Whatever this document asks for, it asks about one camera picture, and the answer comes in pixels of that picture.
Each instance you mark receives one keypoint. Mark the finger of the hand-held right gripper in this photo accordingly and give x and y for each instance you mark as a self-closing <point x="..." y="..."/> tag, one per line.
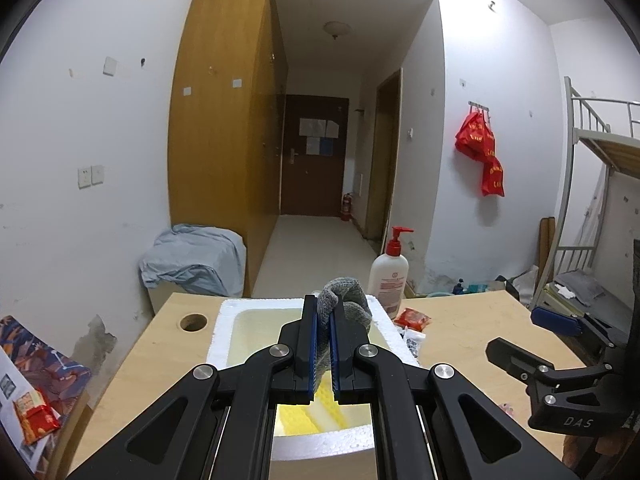
<point x="555" y="321"/>
<point x="520" y="360"/>

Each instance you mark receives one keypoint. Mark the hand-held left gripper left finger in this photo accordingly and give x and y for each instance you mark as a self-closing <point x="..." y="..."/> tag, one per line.
<point x="312" y="347"/>

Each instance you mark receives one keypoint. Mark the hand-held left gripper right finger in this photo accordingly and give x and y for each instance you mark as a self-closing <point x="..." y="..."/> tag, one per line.
<point x="334" y="357"/>

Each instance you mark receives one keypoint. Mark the grey knit sock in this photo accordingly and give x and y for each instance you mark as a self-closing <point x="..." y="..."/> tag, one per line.
<point x="347" y="295"/>

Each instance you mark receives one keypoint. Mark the yellow foam net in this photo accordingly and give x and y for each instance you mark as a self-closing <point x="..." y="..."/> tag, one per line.
<point x="295" y="417"/>

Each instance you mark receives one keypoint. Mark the white foam box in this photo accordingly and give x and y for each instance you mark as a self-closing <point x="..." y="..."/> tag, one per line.
<point x="235" y="330"/>

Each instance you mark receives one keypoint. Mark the person's right hand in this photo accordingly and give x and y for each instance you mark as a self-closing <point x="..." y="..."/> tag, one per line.
<point x="612" y="447"/>

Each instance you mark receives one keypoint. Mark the small pink wrapper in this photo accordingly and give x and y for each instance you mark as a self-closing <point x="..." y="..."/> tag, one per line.
<point x="507" y="408"/>

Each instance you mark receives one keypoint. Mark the metal bunk bed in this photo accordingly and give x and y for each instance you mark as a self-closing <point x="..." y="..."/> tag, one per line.
<point x="575" y="260"/>

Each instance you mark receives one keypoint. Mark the wooden boards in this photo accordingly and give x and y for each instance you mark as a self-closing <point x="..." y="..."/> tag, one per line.
<point x="546" y="245"/>

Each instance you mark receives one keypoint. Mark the black and white packet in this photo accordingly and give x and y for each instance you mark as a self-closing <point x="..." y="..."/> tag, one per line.
<point x="412" y="344"/>

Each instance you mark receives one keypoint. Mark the blue crate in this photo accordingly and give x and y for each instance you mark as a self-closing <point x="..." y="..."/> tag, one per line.
<point x="474" y="288"/>

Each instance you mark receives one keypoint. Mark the red snack packet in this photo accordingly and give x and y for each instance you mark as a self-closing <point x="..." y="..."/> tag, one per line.
<point x="412" y="319"/>

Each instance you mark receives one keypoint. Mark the white lotion bottle red pump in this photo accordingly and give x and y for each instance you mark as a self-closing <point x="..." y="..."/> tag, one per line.
<point x="390" y="280"/>

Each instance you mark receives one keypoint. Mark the red fire extinguisher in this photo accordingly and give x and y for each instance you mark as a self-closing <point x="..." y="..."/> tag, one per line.
<point x="346" y="208"/>

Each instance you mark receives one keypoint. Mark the grey-blue cloth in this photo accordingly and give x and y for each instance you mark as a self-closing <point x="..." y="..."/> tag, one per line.
<point x="195" y="260"/>

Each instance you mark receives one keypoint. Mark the dark brown door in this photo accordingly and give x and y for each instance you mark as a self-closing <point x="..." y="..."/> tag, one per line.
<point x="312" y="175"/>

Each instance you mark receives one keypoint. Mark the red hanging bags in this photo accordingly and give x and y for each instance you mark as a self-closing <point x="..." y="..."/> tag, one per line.
<point x="480" y="152"/>

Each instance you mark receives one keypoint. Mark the brown side door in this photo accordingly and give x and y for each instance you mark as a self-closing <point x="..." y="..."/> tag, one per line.
<point x="385" y="160"/>

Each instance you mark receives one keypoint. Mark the blue paper on door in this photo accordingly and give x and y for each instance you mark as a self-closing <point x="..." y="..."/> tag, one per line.
<point x="325" y="146"/>

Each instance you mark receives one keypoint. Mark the white papers on door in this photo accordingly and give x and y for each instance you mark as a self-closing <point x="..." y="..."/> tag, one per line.
<point x="318" y="126"/>

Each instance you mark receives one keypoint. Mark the wooden wardrobe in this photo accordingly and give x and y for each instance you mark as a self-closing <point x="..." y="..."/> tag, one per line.
<point x="225" y="125"/>

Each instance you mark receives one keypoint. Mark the wooden side desk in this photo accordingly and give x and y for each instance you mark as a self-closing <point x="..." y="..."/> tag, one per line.
<point x="75" y="430"/>

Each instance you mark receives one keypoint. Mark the patterned cloth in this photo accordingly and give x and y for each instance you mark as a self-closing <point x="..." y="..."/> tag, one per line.
<point x="40" y="355"/>

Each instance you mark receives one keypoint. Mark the orange-red snack packet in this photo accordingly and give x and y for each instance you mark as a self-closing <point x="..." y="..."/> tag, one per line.
<point x="35" y="412"/>

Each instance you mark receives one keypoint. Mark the printed papers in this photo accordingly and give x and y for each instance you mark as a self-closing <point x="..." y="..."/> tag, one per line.
<point x="12" y="400"/>

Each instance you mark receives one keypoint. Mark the ceiling lamp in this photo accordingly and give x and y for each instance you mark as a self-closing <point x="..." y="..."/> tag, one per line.
<point x="336" y="28"/>

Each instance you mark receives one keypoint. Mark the wall hook rack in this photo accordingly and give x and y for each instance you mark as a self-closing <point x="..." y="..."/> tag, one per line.
<point x="478" y="106"/>

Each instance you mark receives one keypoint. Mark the white wall sockets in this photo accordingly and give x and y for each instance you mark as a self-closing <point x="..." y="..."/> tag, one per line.
<point x="91" y="176"/>

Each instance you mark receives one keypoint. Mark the white wall switch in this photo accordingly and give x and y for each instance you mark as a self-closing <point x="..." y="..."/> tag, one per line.
<point x="110" y="65"/>

